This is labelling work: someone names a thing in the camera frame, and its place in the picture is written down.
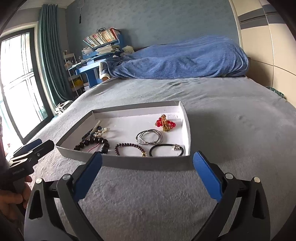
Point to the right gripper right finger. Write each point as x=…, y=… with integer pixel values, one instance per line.
x=211, y=176

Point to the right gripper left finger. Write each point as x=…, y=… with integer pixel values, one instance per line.
x=84, y=176

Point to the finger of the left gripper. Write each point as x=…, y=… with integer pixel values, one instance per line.
x=28, y=147
x=31, y=158

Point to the dark wire bangle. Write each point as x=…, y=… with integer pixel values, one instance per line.
x=159, y=134

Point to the red bead gold tassel charm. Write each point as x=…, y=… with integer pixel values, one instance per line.
x=164, y=123

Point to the left hand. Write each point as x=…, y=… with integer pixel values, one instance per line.
x=8, y=198

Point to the grey bag on floor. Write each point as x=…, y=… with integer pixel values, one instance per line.
x=61, y=107

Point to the grey cardboard tray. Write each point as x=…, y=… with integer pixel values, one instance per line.
x=124, y=123

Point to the silver bangle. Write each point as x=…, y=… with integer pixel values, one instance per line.
x=147, y=138

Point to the white shelf rack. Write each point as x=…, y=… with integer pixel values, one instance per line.
x=75, y=81

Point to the teal curtain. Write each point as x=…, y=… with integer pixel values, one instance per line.
x=52, y=58

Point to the blue wooden desk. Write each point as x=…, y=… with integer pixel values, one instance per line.
x=89, y=65

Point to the blue blanket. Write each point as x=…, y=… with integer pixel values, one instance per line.
x=207, y=56

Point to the stack of papers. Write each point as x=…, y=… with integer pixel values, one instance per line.
x=108, y=49

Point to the white plush toy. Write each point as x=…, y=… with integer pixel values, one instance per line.
x=127, y=50

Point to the row of books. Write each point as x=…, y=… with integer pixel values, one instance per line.
x=101, y=37

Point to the cream wardrobe with grey stripes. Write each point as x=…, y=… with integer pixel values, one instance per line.
x=269, y=44

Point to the window with black frame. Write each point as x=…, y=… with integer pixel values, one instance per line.
x=21, y=87

